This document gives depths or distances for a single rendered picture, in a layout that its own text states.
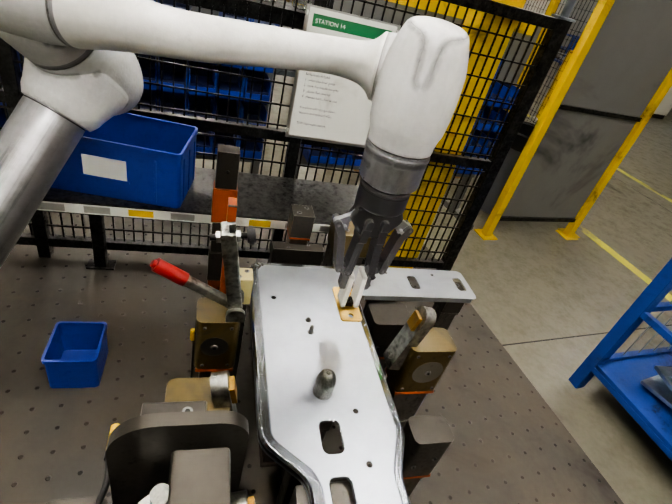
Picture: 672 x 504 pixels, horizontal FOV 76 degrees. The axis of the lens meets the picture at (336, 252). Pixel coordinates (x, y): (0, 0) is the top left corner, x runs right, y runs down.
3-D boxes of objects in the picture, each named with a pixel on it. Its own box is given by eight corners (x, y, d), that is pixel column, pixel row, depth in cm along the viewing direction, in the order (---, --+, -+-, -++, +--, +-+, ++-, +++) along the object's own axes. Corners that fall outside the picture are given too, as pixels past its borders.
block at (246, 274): (234, 402, 97) (253, 280, 76) (218, 403, 96) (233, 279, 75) (234, 389, 100) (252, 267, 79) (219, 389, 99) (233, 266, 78)
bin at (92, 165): (180, 209, 95) (181, 155, 87) (29, 184, 90) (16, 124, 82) (196, 176, 108) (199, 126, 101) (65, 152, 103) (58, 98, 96)
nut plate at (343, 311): (362, 321, 73) (364, 316, 73) (341, 321, 72) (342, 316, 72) (351, 288, 80) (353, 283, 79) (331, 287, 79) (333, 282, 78)
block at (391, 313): (388, 405, 106) (428, 326, 90) (342, 408, 103) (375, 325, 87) (380, 381, 112) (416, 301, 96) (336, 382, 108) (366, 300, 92)
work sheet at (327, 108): (366, 148, 118) (401, 25, 101) (285, 136, 112) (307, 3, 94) (364, 145, 120) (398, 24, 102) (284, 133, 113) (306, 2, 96)
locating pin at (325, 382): (331, 405, 69) (341, 379, 65) (312, 406, 68) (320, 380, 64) (328, 388, 71) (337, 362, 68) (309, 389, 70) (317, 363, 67)
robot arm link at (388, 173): (360, 127, 61) (350, 165, 64) (377, 155, 54) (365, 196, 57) (418, 136, 64) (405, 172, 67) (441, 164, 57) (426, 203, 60)
